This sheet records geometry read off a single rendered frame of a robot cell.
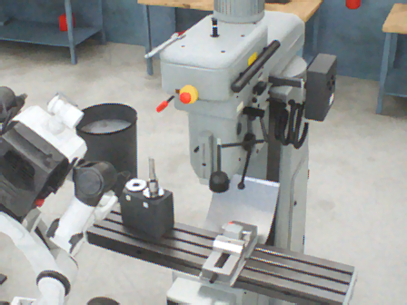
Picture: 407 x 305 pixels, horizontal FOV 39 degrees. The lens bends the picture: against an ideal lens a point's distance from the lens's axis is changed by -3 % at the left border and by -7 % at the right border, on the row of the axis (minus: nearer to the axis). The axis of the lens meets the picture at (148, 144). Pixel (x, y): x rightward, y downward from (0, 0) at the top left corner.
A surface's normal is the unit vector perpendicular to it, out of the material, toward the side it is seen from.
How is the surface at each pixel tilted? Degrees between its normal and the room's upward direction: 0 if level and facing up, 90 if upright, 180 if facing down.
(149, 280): 0
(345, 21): 90
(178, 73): 90
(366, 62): 90
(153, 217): 90
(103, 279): 0
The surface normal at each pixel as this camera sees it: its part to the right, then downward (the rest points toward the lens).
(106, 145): 0.07, 0.55
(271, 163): -0.47, 0.47
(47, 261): -0.18, 0.50
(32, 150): 0.50, -0.69
